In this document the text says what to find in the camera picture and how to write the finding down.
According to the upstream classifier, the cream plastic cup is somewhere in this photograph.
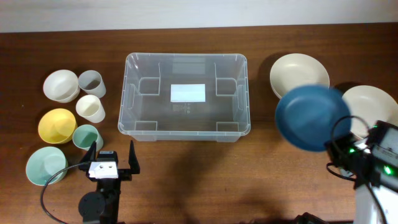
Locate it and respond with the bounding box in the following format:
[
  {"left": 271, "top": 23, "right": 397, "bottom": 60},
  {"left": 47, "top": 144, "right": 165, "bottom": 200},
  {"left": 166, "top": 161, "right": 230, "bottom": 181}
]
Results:
[{"left": 75, "top": 95, "right": 106, "bottom": 123}]

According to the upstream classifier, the white label in bin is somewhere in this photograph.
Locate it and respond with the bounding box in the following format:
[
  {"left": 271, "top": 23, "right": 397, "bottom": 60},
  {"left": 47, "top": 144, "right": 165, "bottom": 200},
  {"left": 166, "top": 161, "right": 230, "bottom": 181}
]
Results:
[{"left": 170, "top": 84, "right": 206, "bottom": 103}]

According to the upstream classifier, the cream plate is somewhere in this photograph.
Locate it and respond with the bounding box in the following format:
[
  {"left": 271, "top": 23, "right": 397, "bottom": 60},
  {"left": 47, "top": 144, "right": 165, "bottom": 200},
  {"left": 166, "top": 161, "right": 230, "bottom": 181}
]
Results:
[
  {"left": 343, "top": 85, "right": 397, "bottom": 127},
  {"left": 269, "top": 54, "right": 330, "bottom": 99}
]

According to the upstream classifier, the mint green small bowl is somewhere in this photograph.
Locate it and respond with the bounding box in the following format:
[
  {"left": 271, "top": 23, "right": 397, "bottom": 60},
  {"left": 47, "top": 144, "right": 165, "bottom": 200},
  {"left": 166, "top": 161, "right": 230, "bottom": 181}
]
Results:
[{"left": 25, "top": 146, "right": 68, "bottom": 186}]

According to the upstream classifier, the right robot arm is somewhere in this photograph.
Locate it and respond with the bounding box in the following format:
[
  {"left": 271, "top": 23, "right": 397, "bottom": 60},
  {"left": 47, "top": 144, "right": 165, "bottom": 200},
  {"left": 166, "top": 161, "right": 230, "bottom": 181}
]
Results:
[{"left": 326, "top": 120, "right": 397, "bottom": 223}]

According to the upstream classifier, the mint green plastic cup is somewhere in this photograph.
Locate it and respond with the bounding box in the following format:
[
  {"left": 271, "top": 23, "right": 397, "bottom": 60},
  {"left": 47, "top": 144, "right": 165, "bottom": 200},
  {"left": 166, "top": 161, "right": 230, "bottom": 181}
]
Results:
[{"left": 72, "top": 124, "right": 104, "bottom": 151}]

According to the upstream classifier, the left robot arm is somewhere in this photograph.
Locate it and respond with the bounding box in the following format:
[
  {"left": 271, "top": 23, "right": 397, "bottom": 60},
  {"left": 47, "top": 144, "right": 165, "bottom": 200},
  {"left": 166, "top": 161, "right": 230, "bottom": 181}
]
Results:
[{"left": 78, "top": 142, "right": 141, "bottom": 223}]

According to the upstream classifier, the blue plate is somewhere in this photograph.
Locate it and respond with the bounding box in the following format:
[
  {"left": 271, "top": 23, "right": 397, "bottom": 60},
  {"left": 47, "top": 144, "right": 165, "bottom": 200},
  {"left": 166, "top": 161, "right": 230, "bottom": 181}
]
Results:
[{"left": 275, "top": 85, "right": 351, "bottom": 152}]

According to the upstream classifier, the clear plastic storage bin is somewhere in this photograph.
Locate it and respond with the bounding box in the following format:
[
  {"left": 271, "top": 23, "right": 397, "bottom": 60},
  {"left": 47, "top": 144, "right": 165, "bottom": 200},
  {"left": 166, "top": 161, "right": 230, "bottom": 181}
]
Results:
[{"left": 118, "top": 53, "right": 251, "bottom": 142}]

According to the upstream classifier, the white small bowl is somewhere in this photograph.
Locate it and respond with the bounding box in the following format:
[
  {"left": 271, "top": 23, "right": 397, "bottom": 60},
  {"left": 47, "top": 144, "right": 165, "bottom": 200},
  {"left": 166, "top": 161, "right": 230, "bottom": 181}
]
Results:
[{"left": 43, "top": 70, "right": 80, "bottom": 103}]

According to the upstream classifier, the grey plastic cup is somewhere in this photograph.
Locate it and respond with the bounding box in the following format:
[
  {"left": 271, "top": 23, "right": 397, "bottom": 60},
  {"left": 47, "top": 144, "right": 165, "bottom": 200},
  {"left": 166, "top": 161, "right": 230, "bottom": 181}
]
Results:
[{"left": 78, "top": 70, "right": 106, "bottom": 98}]

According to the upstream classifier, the yellow small bowl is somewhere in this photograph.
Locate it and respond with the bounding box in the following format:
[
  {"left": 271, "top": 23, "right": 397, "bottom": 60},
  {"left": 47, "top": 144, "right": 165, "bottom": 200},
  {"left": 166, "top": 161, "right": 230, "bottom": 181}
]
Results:
[{"left": 38, "top": 108, "right": 78, "bottom": 144}]

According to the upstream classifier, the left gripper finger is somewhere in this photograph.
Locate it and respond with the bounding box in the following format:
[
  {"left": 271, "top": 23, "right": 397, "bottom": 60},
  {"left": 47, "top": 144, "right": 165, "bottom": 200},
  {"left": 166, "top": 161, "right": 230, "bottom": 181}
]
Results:
[
  {"left": 128, "top": 140, "right": 139, "bottom": 170},
  {"left": 81, "top": 141, "right": 96, "bottom": 163}
]

